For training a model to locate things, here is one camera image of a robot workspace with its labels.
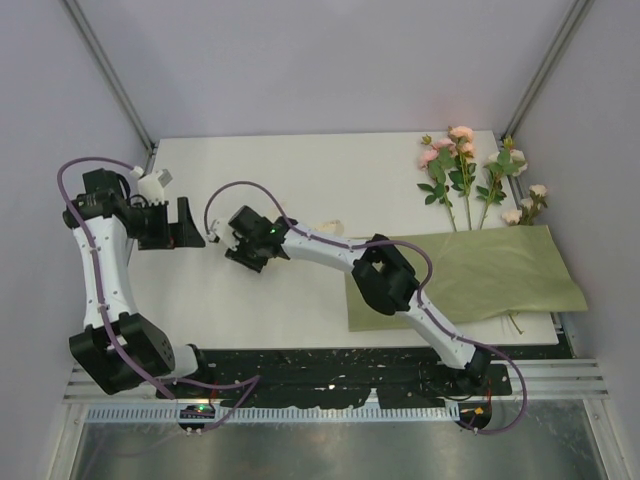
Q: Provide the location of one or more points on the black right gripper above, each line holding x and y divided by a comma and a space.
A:
240, 240

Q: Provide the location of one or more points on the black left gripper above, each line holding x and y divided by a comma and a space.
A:
170, 225

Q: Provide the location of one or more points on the cream ribbon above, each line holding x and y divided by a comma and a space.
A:
332, 227

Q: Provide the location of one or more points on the green wrapping paper sheet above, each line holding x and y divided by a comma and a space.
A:
481, 275

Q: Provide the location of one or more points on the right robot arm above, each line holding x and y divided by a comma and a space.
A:
386, 280

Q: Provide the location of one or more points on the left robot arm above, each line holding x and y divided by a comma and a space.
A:
118, 347

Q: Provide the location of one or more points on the pink rose stem left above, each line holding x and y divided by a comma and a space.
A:
436, 160

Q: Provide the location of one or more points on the pink rose stem middle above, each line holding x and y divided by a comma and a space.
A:
462, 176

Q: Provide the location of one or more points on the white rose stem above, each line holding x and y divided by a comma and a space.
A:
506, 162

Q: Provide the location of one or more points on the pale pink rose stem right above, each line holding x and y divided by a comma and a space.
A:
530, 207

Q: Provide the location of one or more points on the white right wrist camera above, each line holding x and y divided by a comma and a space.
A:
221, 232

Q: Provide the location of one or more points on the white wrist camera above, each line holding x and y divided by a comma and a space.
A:
221, 232
152, 185

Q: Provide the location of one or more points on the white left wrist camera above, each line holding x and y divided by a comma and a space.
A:
152, 185

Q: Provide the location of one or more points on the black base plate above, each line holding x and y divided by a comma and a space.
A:
333, 378

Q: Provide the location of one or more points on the white slotted cable duct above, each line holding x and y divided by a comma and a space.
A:
197, 413

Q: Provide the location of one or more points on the left aluminium frame post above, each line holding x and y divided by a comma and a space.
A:
108, 72

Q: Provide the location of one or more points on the aluminium frame post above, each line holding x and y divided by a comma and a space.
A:
561, 40
108, 72

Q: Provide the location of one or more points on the aluminium front rail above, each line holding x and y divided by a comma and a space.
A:
544, 379

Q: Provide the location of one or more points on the right aluminium frame post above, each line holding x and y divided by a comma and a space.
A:
561, 40

